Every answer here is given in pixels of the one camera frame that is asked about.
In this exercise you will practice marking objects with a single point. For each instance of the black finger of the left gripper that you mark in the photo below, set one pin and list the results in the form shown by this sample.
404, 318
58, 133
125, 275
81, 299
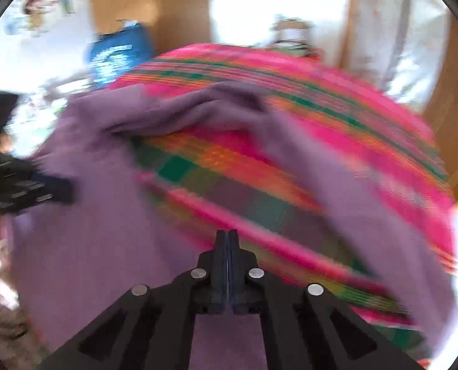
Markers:
43, 188

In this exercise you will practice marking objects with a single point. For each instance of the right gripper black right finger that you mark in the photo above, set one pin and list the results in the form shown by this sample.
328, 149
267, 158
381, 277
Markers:
305, 327

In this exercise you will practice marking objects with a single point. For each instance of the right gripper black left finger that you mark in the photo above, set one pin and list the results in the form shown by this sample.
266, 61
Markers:
150, 328

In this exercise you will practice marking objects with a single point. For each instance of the purple fleece garment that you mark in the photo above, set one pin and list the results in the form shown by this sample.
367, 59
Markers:
71, 262

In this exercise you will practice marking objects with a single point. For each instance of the blue printed tote bag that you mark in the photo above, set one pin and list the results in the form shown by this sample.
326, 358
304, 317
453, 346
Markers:
112, 55

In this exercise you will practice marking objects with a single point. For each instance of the pink plaid tablecloth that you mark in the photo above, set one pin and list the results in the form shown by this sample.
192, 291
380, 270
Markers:
325, 179

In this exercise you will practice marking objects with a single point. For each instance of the wooden wardrobe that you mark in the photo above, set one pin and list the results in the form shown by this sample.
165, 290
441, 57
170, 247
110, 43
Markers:
171, 23

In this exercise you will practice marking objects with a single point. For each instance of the wooden room door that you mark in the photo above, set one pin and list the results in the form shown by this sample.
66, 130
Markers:
441, 112

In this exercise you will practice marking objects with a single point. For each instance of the brown cardboard box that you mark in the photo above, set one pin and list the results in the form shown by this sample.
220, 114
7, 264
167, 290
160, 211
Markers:
291, 32

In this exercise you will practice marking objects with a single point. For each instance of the transparent printed door curtain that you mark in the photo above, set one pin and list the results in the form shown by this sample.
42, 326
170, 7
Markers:
399, 46

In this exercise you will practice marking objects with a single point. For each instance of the cartoon couple wall sticker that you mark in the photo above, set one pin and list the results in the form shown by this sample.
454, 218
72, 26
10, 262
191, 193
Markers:
36, 11

